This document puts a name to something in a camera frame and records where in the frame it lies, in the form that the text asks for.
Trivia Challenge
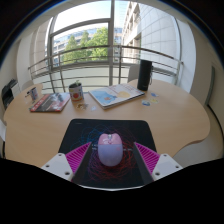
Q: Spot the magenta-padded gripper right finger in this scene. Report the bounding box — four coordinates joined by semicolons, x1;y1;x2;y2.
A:
133;141;184;183

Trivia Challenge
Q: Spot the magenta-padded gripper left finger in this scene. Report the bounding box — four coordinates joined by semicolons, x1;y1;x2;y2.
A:
40;141;93;183

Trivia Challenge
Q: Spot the pink and lilac computer mouse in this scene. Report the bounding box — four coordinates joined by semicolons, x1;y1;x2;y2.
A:
97;132;124;167

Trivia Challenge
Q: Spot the black mouse pad with swirls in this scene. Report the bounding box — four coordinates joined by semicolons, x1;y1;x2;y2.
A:
58;118;158;189

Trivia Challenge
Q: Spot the transparent sticker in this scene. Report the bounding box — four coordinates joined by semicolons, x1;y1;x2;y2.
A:
75;102;89;111

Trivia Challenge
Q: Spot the red and blue magazine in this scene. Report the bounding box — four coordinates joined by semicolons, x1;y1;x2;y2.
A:
28;92;72;113

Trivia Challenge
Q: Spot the white chair with wooden legs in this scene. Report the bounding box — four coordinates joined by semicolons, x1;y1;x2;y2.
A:
0;119;7;158

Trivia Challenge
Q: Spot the printed tin can with plant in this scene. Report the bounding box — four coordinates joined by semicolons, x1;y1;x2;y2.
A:
68;79;84;102

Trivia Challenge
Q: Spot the printed tin can with pens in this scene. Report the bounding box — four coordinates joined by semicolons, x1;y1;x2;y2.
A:
30;86;39;101

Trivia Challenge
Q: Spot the open illustrated booklet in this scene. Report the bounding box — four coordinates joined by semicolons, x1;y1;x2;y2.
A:
88;83;146;110

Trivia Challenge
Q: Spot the black printer on cabinet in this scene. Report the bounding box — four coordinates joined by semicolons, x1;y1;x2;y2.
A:
0;78;21;110

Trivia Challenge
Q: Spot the black cylindrical speaker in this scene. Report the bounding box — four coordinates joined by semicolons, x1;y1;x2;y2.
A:
136;59;154;92

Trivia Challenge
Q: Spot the grey metal railing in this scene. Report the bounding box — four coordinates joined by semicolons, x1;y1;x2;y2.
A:
27;44;184;94

